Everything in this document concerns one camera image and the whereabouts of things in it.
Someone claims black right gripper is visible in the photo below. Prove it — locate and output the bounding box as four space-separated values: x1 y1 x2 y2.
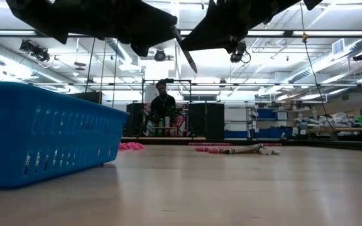
180 0 299 54

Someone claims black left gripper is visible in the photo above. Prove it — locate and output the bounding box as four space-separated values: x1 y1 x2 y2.
6 0 178 58

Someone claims grey crayon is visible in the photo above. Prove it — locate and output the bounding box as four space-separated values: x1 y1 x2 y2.
224 143 265 155
258 147 282 156

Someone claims person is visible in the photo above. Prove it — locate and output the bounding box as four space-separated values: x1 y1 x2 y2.
149 80 177 126

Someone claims black cabinet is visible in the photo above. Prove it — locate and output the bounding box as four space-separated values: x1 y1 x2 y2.
189 102 225 141
126 102 144 137

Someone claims blue storage bin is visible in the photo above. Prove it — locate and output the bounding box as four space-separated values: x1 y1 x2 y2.
258 127 293 139
256 108 277 120
224 130 248 139

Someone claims black overhead beam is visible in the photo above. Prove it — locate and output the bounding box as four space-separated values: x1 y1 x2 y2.
0 29 362 40

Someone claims white air vent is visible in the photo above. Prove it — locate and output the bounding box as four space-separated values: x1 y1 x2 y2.
331 38 346 56

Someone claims blue plastic basket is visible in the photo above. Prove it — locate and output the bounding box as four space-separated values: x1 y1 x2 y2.
0 81 130 190

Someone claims cluttered wooden workbench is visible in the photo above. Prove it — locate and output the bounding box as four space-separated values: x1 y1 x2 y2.
293 111 362 136

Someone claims black ceiling-mounted camera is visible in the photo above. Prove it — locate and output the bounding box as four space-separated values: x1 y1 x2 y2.
19 39 51 63
153 48 167 63
229 42 252 65

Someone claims silver air duct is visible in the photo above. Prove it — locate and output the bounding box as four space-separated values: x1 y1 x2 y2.
105 39 144 73

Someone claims hanging yellow black cable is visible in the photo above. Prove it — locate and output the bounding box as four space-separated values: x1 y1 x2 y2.
299 0 337 132

